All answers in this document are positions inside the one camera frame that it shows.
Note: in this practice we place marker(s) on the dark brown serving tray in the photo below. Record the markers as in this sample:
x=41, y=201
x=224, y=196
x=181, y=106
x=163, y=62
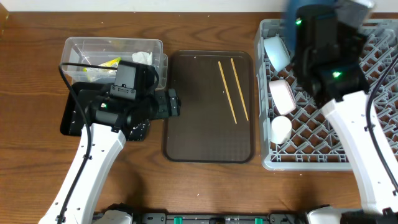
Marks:
x=205, y=130

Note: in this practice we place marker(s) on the light blue small bowl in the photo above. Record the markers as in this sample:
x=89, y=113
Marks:
x=277, y=53

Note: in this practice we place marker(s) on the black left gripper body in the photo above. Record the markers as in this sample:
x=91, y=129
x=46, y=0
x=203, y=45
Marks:
x=171, y=104

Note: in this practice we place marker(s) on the white napkin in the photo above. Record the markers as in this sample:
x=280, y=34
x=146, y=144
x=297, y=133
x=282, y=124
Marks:
x=143, y=58

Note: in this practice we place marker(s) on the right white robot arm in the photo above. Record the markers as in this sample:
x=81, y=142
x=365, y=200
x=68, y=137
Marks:
x=327, y=43

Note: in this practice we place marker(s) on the yellow white snack wrapper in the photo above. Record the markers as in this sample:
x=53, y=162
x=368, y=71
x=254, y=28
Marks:
x=94, y=74

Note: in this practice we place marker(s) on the grey plastic dishwasher rack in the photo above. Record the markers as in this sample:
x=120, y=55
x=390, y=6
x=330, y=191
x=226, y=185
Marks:
x=313, y=145

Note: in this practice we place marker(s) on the clear plastic bin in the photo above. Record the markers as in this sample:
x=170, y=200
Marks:
x=97, y=50

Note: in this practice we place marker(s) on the white paper cup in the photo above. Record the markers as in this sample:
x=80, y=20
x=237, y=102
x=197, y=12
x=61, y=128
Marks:
x=281, y=128

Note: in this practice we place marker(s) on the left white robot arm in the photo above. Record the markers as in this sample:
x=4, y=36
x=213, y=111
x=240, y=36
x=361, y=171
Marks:
x=108, y=119

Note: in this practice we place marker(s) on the wooden chopstick left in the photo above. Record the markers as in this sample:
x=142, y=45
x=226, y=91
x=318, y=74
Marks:
x=227, y=92

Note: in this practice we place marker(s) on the wooden chopstick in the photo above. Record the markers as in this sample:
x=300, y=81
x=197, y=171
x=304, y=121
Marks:
x=239, y=89
x=227, y=92

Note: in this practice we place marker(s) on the wooden chopstick right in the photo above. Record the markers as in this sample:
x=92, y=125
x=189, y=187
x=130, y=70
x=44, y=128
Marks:
x=239, y=89

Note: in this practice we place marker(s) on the dark blue bowl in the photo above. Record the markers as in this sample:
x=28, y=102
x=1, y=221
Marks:
x=290, y=17

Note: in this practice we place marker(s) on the white bowl with rice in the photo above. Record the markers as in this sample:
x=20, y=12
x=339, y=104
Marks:
x=282, y=96

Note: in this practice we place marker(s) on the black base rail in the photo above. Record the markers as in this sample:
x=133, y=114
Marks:
x=163, y=217

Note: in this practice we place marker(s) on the black waste tray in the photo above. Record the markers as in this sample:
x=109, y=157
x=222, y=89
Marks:
x=72, y=122

